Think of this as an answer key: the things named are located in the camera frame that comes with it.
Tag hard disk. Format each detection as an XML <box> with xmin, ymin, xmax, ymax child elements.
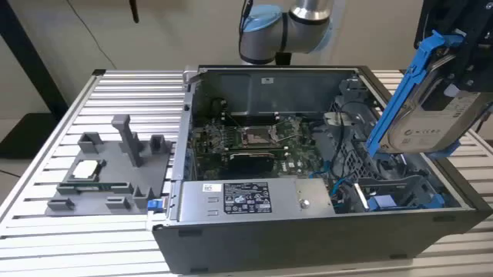
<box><xmin>368</xmin><ymin>28</ymin><xmax>493</xmax><ymax>161</ymax></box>

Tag metal disk bay cage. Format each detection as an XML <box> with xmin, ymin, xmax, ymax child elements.
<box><xmin>322</xmin><ymin>77</ymin><xmax>438</xmax><ymax>215</ymax></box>

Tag blue disk carrier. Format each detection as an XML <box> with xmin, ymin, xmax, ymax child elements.
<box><xmin>368</xmin><ymin>192</ymin><xmax>445</xmax><ymax>211</ymax></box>

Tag metal socket cover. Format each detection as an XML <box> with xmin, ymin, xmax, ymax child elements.
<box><xmin>271</xmin><ymin>119</ymin><xmax>302</xmax><ymax>142</ymax></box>

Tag green motherboard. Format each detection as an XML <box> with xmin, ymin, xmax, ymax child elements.
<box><xmin>190</xmin><ymin>114</ymin><xmax>336</xmax><ymax>182</ymax></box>

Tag CPU socket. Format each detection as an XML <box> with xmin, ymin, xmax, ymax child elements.
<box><xmin>241</xmin><ymin>126</ymin><xmax>277</xmax><ymax>147</ymax></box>

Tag thin metal locking lever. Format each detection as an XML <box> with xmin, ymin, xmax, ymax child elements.
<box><xmin>225</xmin><ymin>111</ymin><xmax>245</xmax><ymax>129</ymax></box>

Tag black graphics card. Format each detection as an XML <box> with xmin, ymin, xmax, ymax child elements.
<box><xmin>221</xmin><ymin>149</ymin><xmax>279</xmax><ymax>178</ymax></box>

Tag silver power supply unit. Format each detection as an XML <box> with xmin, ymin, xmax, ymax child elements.
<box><xmin>178</xmin><ymin>178</ymin><xmax>334</xmax><ymax>223</ymax></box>

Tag black open PC case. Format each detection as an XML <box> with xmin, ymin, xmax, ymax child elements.
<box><xmin>146</xmin><ymin>63</ymin><xmax>493</xmax><ymax>275</ymax></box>

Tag gray parts rack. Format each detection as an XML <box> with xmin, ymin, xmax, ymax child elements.
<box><xmin>46</xmin><ymin>114</ymin><xmax>175</xmax><ymax>217</ymax></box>

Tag green RAM stick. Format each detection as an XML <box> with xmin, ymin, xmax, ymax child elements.
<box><xmin>75</xmin><ymin>182</ymin><xmax>128</xmax><ymax>192</ymax></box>

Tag silver CPU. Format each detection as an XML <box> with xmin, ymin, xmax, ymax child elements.
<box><xmin>72</xmin><ymin>160</ymin><xmax>104</xmax><ymax>180</ymax></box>

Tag long black wire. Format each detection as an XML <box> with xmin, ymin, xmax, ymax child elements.
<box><xmin>333</xmin><ymin>100</ymin><xmax>386</xmax><ymax>180</ymax></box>

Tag blue wire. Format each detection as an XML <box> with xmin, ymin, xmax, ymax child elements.
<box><xmin>310</xmin><ymin>161</ymin><xmax>349</xmax><ymax>200</ymax></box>

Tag thin black wall cable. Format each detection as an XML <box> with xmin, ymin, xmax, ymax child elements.
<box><xmin>68</xmin><ymin>0</ymin><xmax>118</xmax><ymax>70</ymax></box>

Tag black slanted frame post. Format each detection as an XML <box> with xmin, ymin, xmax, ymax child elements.
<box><xmin>0</xmin><ymin>0</ymin><xmax>68</xmax><ymax>116</ymax></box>

